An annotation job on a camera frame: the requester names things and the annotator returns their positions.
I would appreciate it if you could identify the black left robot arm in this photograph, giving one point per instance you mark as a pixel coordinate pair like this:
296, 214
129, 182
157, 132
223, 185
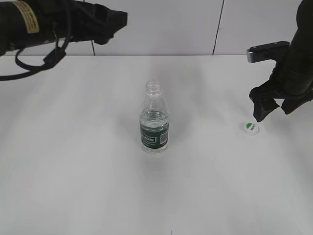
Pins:
7, 27

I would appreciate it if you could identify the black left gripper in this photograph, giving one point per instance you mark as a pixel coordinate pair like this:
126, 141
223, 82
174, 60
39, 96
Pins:
38, 22

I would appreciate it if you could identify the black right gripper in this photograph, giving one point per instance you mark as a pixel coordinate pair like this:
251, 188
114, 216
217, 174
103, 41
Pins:
290, 79

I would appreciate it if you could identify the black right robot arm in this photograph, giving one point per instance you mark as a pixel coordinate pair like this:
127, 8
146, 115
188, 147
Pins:
304, 21

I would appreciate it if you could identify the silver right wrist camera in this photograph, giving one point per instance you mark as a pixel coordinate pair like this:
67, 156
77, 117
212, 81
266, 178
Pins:
272, 51

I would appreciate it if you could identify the white green bottle cap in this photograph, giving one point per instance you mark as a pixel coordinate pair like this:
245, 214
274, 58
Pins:
251, 128

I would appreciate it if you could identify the clear cestbon water bottle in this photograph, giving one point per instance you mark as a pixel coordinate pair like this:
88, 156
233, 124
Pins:
154, 119

